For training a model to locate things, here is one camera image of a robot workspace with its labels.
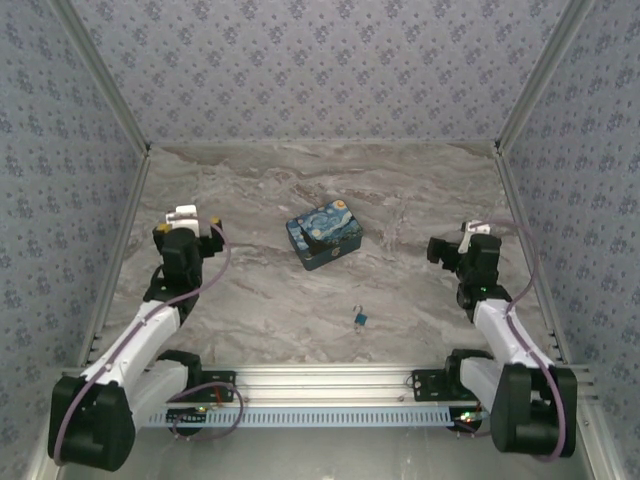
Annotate white slotted cable duct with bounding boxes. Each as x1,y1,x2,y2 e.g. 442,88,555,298
142,406,497,430

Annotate grey sheet metal tray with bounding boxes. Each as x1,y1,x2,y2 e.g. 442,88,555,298
24,404,621,480

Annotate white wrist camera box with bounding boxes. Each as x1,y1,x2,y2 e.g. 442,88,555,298
163,202,203,231
458,221,493,255

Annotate aluminium corner frame post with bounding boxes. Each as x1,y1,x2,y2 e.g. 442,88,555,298
493,0,600,154
49,0,153,154

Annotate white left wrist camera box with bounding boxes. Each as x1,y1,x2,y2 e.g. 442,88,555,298
163,202,203,231

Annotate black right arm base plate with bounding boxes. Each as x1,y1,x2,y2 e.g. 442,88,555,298
411,368,454,403

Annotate black controller board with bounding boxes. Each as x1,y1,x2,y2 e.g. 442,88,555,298
166,407,208,433
448,406,492,434

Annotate starry night painted box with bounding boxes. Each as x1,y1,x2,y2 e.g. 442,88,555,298
285,199,366,273

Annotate aluminium side frame rail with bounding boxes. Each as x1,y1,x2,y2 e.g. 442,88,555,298
74,148,153,369
493,144,572,367

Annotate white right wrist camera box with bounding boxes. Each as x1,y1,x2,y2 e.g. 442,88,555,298
458,221,493,255

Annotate aluminium mounting rail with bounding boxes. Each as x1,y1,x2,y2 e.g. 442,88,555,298
58,364,600,407

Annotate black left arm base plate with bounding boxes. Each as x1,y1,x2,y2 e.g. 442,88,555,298
197,369,238,404

